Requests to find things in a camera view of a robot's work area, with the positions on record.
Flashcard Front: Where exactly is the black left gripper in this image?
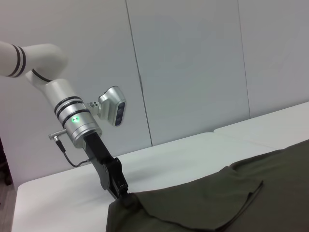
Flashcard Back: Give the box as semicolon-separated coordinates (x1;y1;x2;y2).
83;131;136;208

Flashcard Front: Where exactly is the dark green t-shirt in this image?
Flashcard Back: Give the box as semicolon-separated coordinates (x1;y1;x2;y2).
105;139;309;232

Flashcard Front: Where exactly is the dark background furniture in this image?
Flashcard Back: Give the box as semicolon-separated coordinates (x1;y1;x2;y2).
0;136;13;187

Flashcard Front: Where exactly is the left arm cable with plug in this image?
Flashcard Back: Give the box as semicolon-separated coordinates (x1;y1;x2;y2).
48;130;94;168

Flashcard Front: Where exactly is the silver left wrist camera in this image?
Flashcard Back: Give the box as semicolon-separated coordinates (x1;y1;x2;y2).
87;85;126;127

